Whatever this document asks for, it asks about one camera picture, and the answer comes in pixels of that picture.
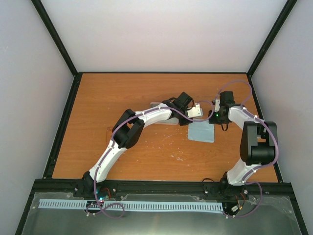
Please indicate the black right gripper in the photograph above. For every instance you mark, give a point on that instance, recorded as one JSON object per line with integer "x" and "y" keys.
{"x": 212, "y": 121}

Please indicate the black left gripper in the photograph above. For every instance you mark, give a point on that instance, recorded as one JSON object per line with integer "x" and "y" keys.
{"x": 181, "y": 122}

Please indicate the pink glasses case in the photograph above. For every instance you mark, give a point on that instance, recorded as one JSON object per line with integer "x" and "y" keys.
{"x": 171, "y": 121}

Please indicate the light blue cleaning cloth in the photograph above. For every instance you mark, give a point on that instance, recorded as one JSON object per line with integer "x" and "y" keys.
{"x": 201, "y": 131}

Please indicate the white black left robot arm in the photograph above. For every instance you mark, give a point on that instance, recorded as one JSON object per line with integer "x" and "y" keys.
{"x": 127, "y": 131}

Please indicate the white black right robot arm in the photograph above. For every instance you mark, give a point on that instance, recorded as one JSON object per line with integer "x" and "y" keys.
{"x": 258, "y": 146}

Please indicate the orange transparent sunglasses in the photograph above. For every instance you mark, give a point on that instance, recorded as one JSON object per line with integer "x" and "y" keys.
{"x": 108, "y": 135}

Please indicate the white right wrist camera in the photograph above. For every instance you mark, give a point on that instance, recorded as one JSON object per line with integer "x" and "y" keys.
{"x": 216, "y": 103}

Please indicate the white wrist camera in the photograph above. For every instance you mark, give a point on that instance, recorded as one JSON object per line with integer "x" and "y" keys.
{"x": 195, "y": 111}
{"x": 216, "y": 103}

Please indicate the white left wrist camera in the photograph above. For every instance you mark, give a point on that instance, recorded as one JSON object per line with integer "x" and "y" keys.
{"x": 195, "y": 111}

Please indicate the black enclosure frame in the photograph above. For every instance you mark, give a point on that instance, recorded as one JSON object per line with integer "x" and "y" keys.
{"x": 74, "y": 89}

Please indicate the grey metal base plate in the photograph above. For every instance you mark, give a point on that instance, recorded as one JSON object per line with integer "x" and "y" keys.
{"x": 259, "y": 216}

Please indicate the black aluminium mounting rail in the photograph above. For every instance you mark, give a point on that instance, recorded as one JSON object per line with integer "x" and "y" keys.
{"x": 117, "y": 189}

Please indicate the light blue slotted cable duct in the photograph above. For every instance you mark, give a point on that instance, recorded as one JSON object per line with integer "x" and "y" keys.
{"x": 135, "y": 206}

